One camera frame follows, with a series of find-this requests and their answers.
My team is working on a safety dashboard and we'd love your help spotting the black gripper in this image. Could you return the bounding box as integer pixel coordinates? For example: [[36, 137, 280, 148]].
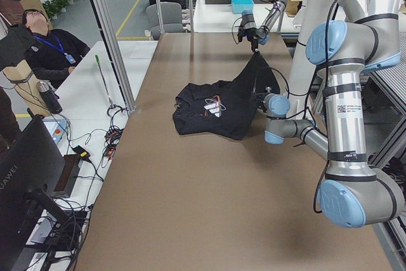
[[249, 93, 266, 111], [237, 27, 259, 53]]

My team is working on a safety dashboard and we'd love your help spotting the black t-shirt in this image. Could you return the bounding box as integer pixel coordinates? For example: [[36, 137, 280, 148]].
[[173, 52, 280, 140]]

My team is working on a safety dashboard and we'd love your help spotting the blue plastic bin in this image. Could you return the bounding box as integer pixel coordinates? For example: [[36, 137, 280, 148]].
[[231, 0, 254, 14]]

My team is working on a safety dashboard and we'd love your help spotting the grey office chair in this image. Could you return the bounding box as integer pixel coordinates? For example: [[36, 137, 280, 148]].
[[146, 2, 184, 41]]

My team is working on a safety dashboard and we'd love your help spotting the blue teach pendant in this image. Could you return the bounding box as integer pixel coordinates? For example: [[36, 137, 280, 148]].
[[43, 119, 67, 145]]

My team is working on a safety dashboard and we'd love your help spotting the dark grey thermos bottle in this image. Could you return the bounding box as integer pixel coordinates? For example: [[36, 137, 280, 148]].
[[36, 81, 62, 114]]

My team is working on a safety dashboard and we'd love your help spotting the black computer monitor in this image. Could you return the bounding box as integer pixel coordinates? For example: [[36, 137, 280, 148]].
[[1, 116, 69, 270]]

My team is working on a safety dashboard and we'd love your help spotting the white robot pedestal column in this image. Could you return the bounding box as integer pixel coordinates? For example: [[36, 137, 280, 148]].
[[288, 0, 333, 116]]

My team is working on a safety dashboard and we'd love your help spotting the green handled metal rod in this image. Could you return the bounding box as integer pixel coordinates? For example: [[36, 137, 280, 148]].
[[95, 55, 115, 109]]

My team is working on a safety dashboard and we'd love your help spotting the aluminium frame post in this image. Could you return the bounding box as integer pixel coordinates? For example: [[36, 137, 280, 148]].
[[90, 0, 136, 114]]

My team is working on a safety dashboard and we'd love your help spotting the seated person with lanyard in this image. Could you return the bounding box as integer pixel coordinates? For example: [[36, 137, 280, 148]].
[[22, 9, 90, 89]]

